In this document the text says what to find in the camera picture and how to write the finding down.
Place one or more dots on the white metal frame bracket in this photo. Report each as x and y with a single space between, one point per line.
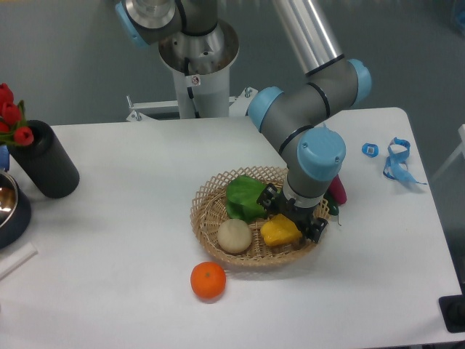
237 106

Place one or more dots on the beige round bun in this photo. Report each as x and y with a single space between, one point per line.
234 236

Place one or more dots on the woven wicker basket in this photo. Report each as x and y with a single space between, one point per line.
208 212

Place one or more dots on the yellow bell pepper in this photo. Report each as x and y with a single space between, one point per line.
280 230

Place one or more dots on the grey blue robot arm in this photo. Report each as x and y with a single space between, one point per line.
291 123

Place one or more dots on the dark green cucumber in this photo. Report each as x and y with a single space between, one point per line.
332 206

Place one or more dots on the orange tangerine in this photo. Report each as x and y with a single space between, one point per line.
208 280

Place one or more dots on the blue object at left edge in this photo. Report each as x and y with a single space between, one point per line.
4 158

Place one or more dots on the blue tangled ribbon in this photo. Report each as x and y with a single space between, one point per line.
395 166

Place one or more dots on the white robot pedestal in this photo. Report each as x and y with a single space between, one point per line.
200 66

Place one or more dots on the purple eggplant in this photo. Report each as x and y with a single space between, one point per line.
337 190

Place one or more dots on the black cylindrical vase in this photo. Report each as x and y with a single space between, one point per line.
46 162

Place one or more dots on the white flat stick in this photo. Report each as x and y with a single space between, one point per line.
15 259

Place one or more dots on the green bok choy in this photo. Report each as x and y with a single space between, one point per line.
241 196

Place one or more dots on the dark bowl with metal inside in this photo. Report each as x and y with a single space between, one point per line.
15 210

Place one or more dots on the black device at table edge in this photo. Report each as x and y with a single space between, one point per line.
452 309

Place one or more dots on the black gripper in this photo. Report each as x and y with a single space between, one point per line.
274 202

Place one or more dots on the red tulip flowers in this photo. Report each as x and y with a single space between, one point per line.
15 130

